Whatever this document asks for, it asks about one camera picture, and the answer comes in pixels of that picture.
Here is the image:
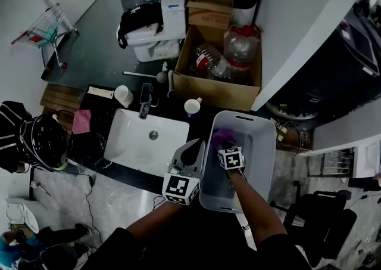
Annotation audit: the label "large open cardboard box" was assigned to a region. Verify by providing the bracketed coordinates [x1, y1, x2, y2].
[172, 24, 263, 111]

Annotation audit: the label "grey ball plunger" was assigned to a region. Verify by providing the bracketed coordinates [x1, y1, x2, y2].
[123, 70, 169, 85]

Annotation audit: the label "person's left forearm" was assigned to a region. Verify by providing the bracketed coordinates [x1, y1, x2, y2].
[124, 201, 184, 241]

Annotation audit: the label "white mug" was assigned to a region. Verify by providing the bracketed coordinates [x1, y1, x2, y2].
[114, 85, 134, 108]

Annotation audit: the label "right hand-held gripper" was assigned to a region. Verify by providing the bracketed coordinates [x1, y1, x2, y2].
[216, 141, 246, 172]

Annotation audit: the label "pink cloth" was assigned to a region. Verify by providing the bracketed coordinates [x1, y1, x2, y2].
[72, 109, 92, 135]

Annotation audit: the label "white cabinet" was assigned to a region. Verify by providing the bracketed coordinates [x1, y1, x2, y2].
[352, 140, 381, 179]

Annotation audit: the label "black office chair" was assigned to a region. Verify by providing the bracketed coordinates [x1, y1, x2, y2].
[269, 190, 358, 268]

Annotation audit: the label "red-handled shopping cart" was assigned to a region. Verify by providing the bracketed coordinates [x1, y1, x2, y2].
[11, 2, 80, 70]

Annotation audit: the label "white plastic bin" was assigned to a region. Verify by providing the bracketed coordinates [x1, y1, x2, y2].
[198, 110, 277, 214]

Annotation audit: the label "white water dispenser with bag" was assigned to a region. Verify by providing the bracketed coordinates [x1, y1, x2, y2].
[116, 0, 187, 63]

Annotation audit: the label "red-cap plastic bottle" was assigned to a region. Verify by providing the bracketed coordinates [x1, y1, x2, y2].
[223, 24, 263, 80]

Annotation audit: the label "white sink basin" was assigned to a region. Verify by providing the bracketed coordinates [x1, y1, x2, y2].
[103, 108, 191, 179]

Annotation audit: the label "red-label plastic bottle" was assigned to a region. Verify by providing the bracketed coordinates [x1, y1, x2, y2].
[192, 42, 233, 82]

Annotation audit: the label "person's black clothing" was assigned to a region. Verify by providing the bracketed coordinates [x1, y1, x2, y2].
[86, 198, 312, 270]

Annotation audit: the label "white toilet with open lid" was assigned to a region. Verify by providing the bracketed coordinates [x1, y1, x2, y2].
[5, 197, 39, 234]

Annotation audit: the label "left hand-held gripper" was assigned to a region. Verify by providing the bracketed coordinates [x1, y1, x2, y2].
[162, 139, 207, 206]

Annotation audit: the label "blue paper cup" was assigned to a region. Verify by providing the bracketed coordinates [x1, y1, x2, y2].
[183, 97, 203, 119]

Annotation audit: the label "black floor cable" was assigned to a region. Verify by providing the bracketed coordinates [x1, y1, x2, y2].
[86, 173, 102, 241]

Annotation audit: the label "black bag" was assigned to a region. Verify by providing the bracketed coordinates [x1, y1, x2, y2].
[117, 3, 164, 49]

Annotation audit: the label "grey helmet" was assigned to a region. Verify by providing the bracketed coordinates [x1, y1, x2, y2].
[17, 244, 79, 270]

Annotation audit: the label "wire rack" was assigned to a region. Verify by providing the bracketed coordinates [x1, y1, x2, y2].
[309, 148, 355, 177]

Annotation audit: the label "purple cloth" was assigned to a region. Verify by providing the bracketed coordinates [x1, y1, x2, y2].
[211, 127, 238, 152]

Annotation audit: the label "tangle of cables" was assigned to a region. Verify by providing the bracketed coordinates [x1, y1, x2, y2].
[275, 119, 313, 156]

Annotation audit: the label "black marble vanity table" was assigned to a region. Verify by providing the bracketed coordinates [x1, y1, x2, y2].
[67, 83, 215, 195]

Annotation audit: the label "wooden slatted step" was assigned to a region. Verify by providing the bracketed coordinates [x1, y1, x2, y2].
[40, 83, 83, 131]

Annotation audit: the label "person's right forearm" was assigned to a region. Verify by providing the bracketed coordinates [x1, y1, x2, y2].
[227, 170, 288, 252]

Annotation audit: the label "black machine cabinet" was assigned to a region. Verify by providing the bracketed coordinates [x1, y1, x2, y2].
[266, 0, 381, 120]

